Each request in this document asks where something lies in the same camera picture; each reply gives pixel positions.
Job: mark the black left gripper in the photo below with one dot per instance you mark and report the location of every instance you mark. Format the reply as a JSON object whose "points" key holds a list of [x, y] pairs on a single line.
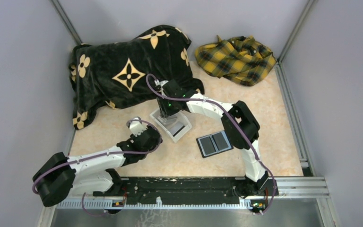
{"points": [[133, 136]]}

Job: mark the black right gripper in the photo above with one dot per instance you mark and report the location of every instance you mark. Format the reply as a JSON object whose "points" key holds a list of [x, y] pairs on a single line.
{"points": [[164, 111]]}

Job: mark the white plastic card tray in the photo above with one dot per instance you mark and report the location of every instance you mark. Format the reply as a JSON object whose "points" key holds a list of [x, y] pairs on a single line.
{"points": [[176, 126]]}

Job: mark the black leather card holder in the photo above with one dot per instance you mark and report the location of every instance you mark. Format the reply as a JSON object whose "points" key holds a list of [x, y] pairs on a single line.
{"points": [[217, 152]]}

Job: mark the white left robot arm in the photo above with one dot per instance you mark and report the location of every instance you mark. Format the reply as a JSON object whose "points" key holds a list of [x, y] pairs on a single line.
{"points": [[62, 177]]}

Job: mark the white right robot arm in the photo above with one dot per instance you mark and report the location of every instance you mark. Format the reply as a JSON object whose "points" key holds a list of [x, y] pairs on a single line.
{"points": [[240, 127]]}

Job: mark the black floral velvet blanket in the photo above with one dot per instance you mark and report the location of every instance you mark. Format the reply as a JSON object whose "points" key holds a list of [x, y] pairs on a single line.
{"points": [[114, 74]]}

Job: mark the yellow plaid cloth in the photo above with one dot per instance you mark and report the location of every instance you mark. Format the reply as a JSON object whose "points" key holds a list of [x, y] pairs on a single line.
{"points": [[242, 60]]}

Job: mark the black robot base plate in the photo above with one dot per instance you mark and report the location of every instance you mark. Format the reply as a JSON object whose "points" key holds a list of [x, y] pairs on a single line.
{"points": [[189, 191]]}

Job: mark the aluminium frame rail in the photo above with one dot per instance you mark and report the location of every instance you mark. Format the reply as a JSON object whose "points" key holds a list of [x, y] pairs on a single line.
{"points": [[290, 188]]}

